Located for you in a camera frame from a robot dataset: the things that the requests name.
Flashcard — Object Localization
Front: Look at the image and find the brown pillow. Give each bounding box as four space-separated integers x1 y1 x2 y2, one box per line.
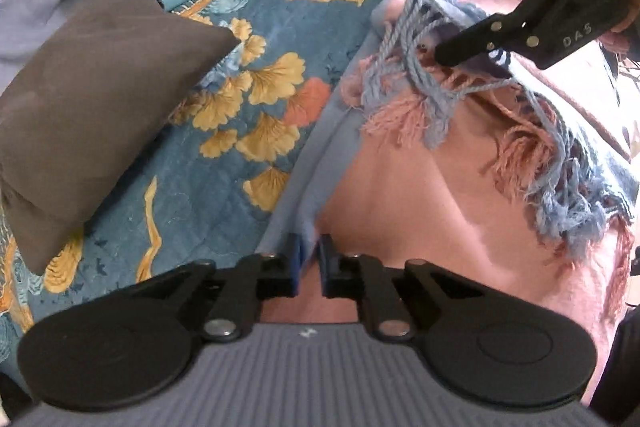
0 0 241 275

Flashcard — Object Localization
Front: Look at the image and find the pink and blue fringed scarf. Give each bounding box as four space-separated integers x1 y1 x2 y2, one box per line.
255 0 640 408

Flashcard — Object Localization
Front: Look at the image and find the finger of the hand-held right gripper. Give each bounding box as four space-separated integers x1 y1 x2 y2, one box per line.
434 0 569 78

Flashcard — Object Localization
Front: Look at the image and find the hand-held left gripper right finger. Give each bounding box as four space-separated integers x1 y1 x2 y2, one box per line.
319 233 501 342

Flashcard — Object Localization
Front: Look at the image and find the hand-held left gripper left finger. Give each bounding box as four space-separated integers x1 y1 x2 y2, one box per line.
127 232 307 343

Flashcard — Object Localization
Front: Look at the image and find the blue patterned quilt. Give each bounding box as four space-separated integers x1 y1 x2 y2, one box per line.
0 0 441 363

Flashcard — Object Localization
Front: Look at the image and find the person's right hand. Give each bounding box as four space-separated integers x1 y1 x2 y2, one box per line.
600 0 640 58

